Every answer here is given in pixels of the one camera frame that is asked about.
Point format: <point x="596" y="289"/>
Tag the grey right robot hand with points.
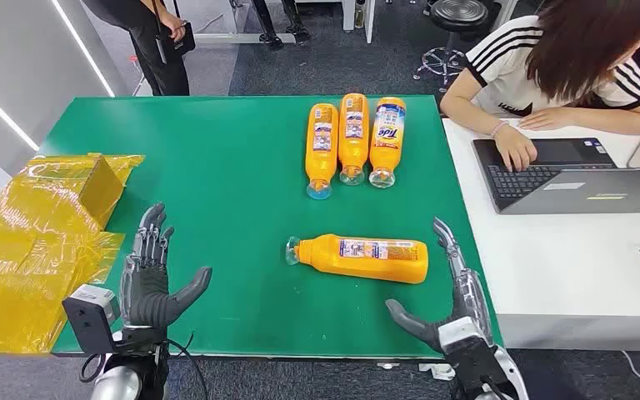
<point x="466" y="301"/>

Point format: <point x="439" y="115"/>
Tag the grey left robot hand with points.
<point x="143" y="292"/>

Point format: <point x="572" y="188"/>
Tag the orange detergent bottle clear cap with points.
<point x="353" y="149"/>
<point x="364" y="259"/>

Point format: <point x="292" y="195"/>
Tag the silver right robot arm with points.
<point x="510" y="375"/>

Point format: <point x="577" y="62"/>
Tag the black shoulder bag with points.
<point x="179" y="44"/>

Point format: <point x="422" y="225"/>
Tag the orange Tide detergent bottle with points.
<point x="386" y="157"/>

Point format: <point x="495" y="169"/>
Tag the orange detergent bottle blue cap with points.
<point x="321" y="160"/>

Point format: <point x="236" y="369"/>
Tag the white desk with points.
<point x="563" y="265"/>

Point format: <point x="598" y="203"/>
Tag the yellow film wrapped cardboard box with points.
<point x="33" y="248"/>

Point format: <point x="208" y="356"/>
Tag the grey open laptop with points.
<point x="590" y="193"/>

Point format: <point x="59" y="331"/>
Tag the standing person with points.
<point x="160" y="66"/>

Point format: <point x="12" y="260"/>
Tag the seated person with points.
<point x="508" y="72"/>

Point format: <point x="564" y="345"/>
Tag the black round stool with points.
<point x="458" y="14"/>

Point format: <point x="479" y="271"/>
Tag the black humanoid robot legs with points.
<point x="270" y="25"/>

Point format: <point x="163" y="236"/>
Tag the white table leg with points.
<point x="370" y="19"/>

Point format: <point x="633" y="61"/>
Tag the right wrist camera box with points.
<point x="474" y="359"/>

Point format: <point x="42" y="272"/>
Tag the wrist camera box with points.
<point x="474" y="359"/>
<point x="89" y="320"/>

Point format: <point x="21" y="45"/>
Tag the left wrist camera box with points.
<point x="89" y="320"/>

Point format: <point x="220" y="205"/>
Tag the white table bracket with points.
<point x="436" y="371"/>

